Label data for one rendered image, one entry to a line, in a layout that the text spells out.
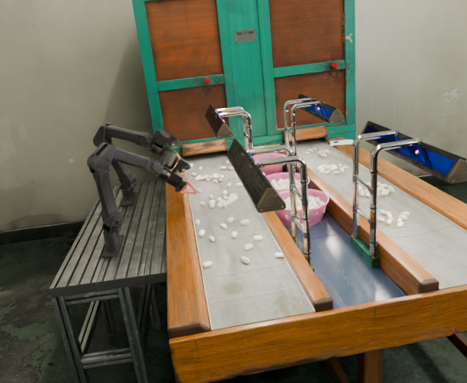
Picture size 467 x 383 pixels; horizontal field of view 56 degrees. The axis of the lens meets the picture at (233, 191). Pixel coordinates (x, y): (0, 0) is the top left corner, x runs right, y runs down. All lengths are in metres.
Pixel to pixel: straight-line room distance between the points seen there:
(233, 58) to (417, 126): 1.96
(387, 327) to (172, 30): 2.11
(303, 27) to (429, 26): 1.44
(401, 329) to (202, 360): 0.59
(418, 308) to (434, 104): 3.00
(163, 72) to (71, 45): 1.06
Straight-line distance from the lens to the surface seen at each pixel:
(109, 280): 1.78
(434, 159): 1.49
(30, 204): 4.09
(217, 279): 1.51
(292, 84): 2.99
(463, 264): 1.61
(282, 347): 1.34
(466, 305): 1.52
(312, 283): 1.40
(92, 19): 3.69
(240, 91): 2.91
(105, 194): 1.94
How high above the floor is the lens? 1.51
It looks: 20 degrees down
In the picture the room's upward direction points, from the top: 6 degrees counter-clockwise
